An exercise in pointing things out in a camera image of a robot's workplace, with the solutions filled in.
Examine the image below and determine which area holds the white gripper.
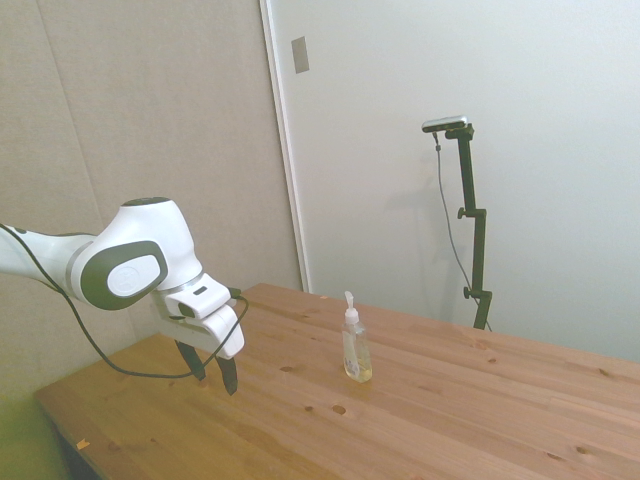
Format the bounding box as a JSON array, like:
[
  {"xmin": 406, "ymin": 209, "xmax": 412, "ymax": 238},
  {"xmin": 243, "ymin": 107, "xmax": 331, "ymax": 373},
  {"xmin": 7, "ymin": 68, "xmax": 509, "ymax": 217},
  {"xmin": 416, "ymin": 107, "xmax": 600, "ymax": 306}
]
[{"xmin": 151, "ymin": 293, "xmax": 247, "ymax": 397}]

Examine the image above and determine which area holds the clear sanitizer pump bottle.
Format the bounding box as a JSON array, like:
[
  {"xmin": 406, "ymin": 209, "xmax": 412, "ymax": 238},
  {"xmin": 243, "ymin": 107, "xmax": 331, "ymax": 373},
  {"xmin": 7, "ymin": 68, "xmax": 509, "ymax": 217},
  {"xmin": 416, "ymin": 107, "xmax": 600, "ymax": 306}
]
[{"xmin": 341, "ymin": 290, "xmax": 374, "ymax": 384}]

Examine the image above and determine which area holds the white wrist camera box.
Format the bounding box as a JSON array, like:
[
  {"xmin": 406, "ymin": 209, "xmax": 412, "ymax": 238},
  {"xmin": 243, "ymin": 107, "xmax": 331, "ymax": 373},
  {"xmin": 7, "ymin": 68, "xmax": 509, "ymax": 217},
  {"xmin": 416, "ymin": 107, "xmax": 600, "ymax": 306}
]
[{"xmin": 165, "ymin": 280, "xmax": 237, "ymax": 322}]

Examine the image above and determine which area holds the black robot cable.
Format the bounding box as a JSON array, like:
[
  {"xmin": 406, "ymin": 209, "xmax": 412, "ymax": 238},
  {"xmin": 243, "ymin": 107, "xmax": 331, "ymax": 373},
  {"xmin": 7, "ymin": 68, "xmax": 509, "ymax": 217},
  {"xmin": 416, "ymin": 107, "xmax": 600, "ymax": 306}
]
[{"xmin": 0, "ymin": 222, "xmax": 250, "ymax": 378}]

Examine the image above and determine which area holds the white door frame trim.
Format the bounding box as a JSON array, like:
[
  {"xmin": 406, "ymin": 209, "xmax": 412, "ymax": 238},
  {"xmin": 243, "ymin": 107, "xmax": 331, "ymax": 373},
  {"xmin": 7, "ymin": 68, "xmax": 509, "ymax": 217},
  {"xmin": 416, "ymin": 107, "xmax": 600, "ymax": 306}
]
[{"xmin": 258, "ymin": 0, "xmax": 314, "ymax": 294}]

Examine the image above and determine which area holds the black camera stand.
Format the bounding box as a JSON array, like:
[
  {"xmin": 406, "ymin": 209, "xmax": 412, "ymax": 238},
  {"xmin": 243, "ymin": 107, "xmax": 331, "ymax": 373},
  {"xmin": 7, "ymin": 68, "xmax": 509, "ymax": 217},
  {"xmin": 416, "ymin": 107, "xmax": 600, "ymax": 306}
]
[
  {"xmin": 444, "ymin": 125, "xmax": 494, "ymax": 331},
  {"xmin": 432, "ymin": 130, "xmax": 494, "ymax": 332}
]

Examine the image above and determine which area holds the grey wall plate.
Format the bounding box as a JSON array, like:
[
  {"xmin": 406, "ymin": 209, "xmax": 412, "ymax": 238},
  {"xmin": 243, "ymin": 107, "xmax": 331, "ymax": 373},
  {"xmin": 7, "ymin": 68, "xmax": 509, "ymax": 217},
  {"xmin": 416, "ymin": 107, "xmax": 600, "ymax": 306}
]
[{"xmin": 290, "ymin": 35, "xmax": 310, "ymax": 75}]

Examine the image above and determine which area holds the silver camera on stand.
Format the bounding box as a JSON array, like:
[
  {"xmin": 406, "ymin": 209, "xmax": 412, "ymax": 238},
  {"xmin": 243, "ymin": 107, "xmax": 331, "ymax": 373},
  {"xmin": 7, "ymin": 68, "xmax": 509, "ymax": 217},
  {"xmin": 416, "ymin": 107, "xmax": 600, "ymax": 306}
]
[{"xmin": 421, "ymin": 115, "xmax": 472, "ymax": 135}]

